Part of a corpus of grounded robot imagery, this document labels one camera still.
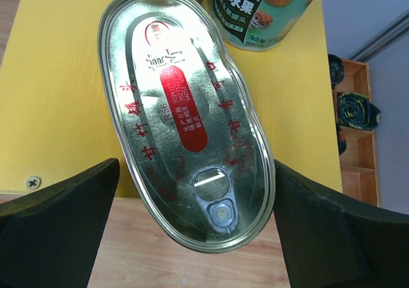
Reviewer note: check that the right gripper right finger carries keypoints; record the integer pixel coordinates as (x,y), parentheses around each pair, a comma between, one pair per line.
(329,239)

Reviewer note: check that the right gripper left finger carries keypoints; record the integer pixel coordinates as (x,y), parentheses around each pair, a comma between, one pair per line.
(51,237)

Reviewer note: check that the red fish tin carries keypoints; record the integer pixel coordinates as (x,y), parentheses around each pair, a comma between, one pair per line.
(186,124)

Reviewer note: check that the green fruit can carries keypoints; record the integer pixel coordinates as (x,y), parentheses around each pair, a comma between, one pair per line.
(256,25)

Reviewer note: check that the wooden compartment tray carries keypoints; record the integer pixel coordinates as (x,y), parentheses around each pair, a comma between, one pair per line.
(358,163)

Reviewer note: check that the black item middle tray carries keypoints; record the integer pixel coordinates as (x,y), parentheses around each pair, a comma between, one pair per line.
(341,141)

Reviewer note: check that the black item tray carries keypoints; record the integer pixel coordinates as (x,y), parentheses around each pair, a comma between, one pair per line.
(341,141)
(336,69)

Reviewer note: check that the yellow cabinet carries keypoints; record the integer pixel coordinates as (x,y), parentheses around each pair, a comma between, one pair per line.
(55,121)

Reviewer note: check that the dark green item tray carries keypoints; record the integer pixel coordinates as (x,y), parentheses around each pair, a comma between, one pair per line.
(355,110)

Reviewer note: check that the black item top tray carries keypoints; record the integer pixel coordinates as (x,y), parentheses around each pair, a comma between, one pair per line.
(336,69)

